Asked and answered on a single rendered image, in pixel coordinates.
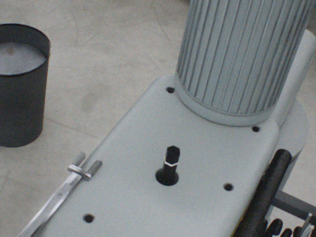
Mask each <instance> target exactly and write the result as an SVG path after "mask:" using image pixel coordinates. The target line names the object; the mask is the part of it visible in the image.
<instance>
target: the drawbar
mask: <svg viewBox="0 0 316 237"><path fill-rule="evenodd" d="M179 155H180V149H179V148H177V147H176V146H170V147H168V148H167V150H166V154H165V159H164V163H163V167H162V171H161V176H160V179H159V183H160V184H162V185H164V186H172V184H173V180H174V174H175V170H176V167H177V165H175V166H169V165H168V164H170V165H174V164H176V163H178V159H179ZM165 162H166V163H168V164H166V163H165Z"/></svg>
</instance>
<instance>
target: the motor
mask: <svg viewBox="0 0 316 237"><path fill-rule="evenodd" d="M315 3H316V0H191V1H190V8H189V11H188V15H187V20H186V25H185V29H184V35H183V40H182V44H181V49H180V52H179V57H178V61H177V66H176V69H175V76H174V86H175V89H176V92H177V95H178V96H179V98H180V99H181V100H182V101H183V102H184V104H185V105H186V106H188V108H190V109H191V110H192V111H194V112H195V113H196V114H198V115H199V116H201V117H204V118H206V119H208V120H211V121H213V122H217V123H219V124H224V125H230V126H248V125H254V124H257V123H259V122H261V121H263V120H266V119H267V118H268V117H270V116H271V115H272V114H273V112H274V110H275V108H276V107H277V104H278V102H279V98H280V95H281V92H282V90H283V86H284V84H285V82H286V80H287V76H288V74H289V72H290V69H291V66H292V63H293V61H294V58H295V55H296V53H297V49H298V47H299V45H300V41H301V39H302V37H303V35H304V31H305V29H306V25H307V23H308V21H309V19H310V15H311V13H312V11H313V8H314V5H315Z"/></svg>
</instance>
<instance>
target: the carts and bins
mask: <svg viewBox="0 0 316 237"><path fill-rule="evenodd" d="M49 43H50V40H49V39H48V37H47V35H45V34H43V32H42V31H40V30H38V29H36V28H34V27H31V26H28V25H24V24H18V23H16V24H10V23H9V24H0V146H2V147H7V148H16V147H22V146H26V145H28V144H31V143H32V142H34V141H35V140H36V139H37V138H38V137H39V136H40V135H41V133H42V128H43V116H44V109H45V97H46V85H47V73H48V66H49V57H50V55H51V53H50V45H51V43H50V44H49Z"/></svg>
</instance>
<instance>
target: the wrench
mask: <svg viewBox="0 0 316 237"><path fill-rule="evenodd" d="M84 158H85V153H83V152H82V151H81V152H80V153H79V154H78V155H77V156H76V158H75V159H74V160H73V161H72V162H71V164H70V166H69V167H68V169H67V170H68V171H69V172H71V174H70V175H69V176H68V177H67V178H66V179H65V181H64V182H63V183H62V185H61V186H59V188H58V189H57V190H56V191H55V192H54V193H53V194H52V197H50V198H49V199H48V201H47V202H46V203H45V204H44V205H43V207H42V208H41V209H40V210H39V212H37V214H36V215H35V216H34V217H33V218H32V219H31V221H30V222H29V223H28V224H27V226H26V227H25V228H24V229H23V231H22V232H21V233H20V234H19V236H17V237H36V235H38V233H39V232H40V231H41V230H42V229H43V227H44V226H45V224H47V223H48V221H49V220H50V218H51V217H52V216H53V215H54V214H55V212H56V211H57V210H58V209H59V208H60V206H61V205H62V204H63V203H64V201H65V200H66V199H67V197H68V196H69V195H70V194H71V193H72V191H73V190H74V189H75V188H76V186H77V185H78V184H79V183H80V182H81V180H82V179H85V180H87V181H89V180H90V178H92V177H93V176H94V175H95V173H96V172H97V171H98V169H100V167H101V166H102V165H103V162H102V161H100V160H96V161H95V162H94V164H93V165H92V166H91V168H89V170H88V171H85V170H83V169H81V168H79V167H78V166H79V165H80V164H81V163H82V162H83V161H84Z"/></svg>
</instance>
